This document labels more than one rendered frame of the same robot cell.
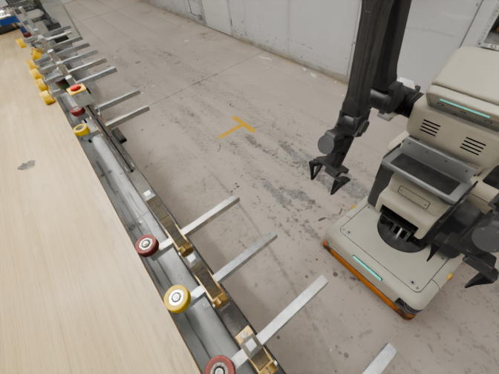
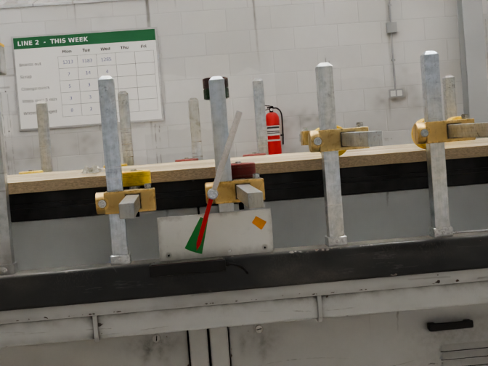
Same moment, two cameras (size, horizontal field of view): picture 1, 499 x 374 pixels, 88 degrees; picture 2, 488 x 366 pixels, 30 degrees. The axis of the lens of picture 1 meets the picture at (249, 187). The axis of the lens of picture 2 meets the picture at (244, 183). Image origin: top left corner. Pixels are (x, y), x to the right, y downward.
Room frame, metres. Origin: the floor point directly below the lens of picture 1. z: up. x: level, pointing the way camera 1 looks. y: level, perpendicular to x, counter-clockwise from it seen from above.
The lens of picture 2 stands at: (2.57, -0.93, 0.97)
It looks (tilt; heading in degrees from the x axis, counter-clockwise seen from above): 3 degrees down; 116
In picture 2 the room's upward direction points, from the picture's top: 4 degrees counter-clockwise
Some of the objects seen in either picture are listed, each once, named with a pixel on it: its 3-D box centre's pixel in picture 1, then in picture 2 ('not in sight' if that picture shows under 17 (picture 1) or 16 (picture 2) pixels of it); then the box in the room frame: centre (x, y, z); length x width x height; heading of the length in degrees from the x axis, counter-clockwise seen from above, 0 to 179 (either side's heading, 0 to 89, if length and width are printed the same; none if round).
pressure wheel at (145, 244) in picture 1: (151, 249); not in sight; (0.51, 0.42, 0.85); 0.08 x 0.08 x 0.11
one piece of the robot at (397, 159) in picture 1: (423, 176); not in sight; (0.52, -0.60, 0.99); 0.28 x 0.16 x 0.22; 30
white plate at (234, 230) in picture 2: not in sight; (216, 234); (1.59, 0.90, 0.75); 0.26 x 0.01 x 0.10; 30
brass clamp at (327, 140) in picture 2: not in sight; (338, 139); (1.84, 1.08, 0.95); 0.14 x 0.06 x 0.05; 30
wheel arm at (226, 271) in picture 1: (230, 268); not in sight; (0.39, 0.12, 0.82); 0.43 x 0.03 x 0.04; 120
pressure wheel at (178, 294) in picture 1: (181, 301); not in sight; (0.29, 0.29, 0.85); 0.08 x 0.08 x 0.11
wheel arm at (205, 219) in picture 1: (197, 225); not in sight; (0.61, 0.25, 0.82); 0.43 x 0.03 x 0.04; 120
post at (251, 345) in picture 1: (260, 358); not in sight; (0.10, 0.06, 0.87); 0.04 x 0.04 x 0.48; 30
